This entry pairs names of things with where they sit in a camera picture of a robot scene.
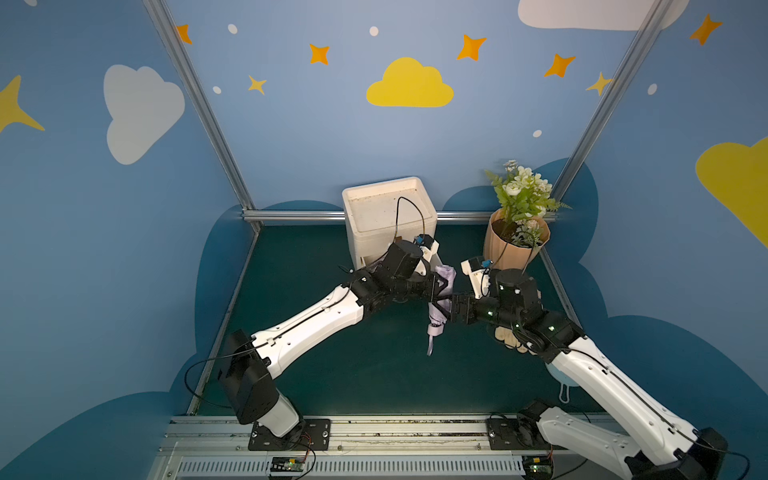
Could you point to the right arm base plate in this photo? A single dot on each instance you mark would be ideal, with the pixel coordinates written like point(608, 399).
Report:
point(512, 434)

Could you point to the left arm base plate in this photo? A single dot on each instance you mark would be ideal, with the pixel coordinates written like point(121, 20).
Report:
point(312, 432)

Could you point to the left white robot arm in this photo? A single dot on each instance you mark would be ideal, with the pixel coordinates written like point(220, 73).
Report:
point(250, 363)

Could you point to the right circuit board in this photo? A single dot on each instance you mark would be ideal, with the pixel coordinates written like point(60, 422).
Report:
point(537, 468)

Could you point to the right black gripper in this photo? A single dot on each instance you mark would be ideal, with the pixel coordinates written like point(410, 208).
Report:
point(471, 308)

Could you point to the beige work gloves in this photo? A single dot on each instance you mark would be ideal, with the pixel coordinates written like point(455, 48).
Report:
point(518, 310)

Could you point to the aluminium back rail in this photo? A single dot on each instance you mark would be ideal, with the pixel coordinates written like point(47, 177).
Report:
point(459, 217)

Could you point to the flower plant in pot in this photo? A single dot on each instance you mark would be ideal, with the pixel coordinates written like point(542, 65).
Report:
point(517, 231)

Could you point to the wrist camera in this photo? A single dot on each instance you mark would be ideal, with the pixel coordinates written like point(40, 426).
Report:
point(478, 270)
point(430, 257)

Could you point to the circuit board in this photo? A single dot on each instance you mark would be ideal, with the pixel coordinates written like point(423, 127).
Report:
point(287, 466)
point(537, 468)

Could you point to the left circuit board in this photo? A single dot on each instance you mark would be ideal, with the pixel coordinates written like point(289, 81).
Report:
point(287, 466)

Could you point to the white three-drawer cabinet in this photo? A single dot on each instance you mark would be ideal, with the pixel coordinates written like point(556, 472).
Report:
point(377, 213)

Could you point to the blue hand brush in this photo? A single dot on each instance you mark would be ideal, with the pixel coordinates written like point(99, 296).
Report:
point(566, 383)

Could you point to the aluminium front rail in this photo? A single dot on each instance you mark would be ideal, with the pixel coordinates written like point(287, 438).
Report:
point(439, 446)

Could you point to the aluminium rail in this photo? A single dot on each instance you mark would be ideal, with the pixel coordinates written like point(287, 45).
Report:
point(459, 217)
point(439, 446)

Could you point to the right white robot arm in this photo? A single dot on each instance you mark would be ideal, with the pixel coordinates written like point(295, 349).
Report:
point(655, 443)

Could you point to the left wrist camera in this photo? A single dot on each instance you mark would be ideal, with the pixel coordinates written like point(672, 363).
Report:
point(430, 257)

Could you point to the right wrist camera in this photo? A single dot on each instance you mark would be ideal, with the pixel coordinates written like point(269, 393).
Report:
point(478, 270)

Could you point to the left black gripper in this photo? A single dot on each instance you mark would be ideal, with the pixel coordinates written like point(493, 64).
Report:
point(429, 285)

